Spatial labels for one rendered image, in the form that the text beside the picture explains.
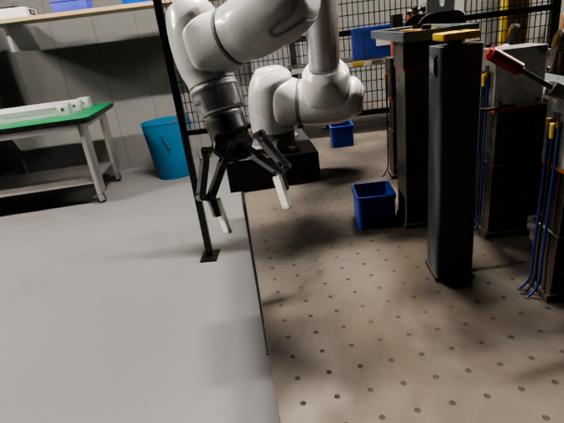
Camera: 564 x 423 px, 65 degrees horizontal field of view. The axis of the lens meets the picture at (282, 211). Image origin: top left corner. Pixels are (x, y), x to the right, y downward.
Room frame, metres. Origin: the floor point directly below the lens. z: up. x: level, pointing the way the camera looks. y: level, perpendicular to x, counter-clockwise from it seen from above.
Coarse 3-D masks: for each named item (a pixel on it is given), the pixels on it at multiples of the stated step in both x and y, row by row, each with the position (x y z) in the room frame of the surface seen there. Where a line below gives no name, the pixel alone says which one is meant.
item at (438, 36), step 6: (456, 30) 0.80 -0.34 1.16; (462, 30) 0.77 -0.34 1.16; (468, 30) 0.75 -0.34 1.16; (474, 30) 0.74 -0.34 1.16; (480, 30) 0.74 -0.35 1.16; (432, 36) 0.80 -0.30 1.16; (438, 36) 0.77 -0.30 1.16; (444, 36) 0.75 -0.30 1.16; (450, 36) 0.75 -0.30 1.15; (456, 36) 0.75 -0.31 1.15; (462, 36) 0.74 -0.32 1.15; (468, 36) 0.74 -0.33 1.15; (474, 36) 0.74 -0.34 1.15; (450, 42) 0.77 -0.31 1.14; (456, 42) 0.76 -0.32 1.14; (462, 42) 0.76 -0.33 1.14
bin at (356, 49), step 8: (384, 24) 2.22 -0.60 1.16; (352, 32) 2.11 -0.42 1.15; (360, 32) 2.10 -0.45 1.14; (368, 32) 2.09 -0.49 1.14; (352, 40) 2.11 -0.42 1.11; (360, 40) 2.10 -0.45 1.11; (368, 40) 2.09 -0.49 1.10; (376, 40) 2.08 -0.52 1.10; (384, 40) 2.07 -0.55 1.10; (352, 48) 2.11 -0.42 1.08; (360, 48) 2.10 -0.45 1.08; (368, 48) 2.09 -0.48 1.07; (376, 48) 2.08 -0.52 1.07; (384, 48) 2.07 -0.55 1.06; (352, 56) 2.11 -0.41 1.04; (360, 56) 2.10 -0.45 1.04; (368, 56) 2.09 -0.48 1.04; (376, 56) 2.08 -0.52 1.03
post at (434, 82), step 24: (432, 48) 0.79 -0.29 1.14; (456, 48) 0.74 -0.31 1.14; (480, 48) 0.74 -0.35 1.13; (456, 72) 0.74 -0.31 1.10; (480, 72) 0.74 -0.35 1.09; (432, 96) 0.78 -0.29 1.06; (456, 96) 0.74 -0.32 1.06; (480, 96) 0.74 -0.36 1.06; (432, 120) 0.78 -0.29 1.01; (456, 120) 0.74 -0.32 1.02; (432, 144) 0.78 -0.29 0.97; (456, 144) 0.74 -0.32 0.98; (432, 168) 0.78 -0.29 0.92; (456, 168) 0.74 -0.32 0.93; (432, 192) 0.78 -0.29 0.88; (456, 192) 0.74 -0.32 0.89; (432, 216) 0.77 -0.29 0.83; (456, 216) 0.74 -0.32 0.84; (432, 240) 0.77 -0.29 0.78; (456, 240) 0.74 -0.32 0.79; (432, 264) 0.77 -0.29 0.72; (456, 264) 0.74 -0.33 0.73
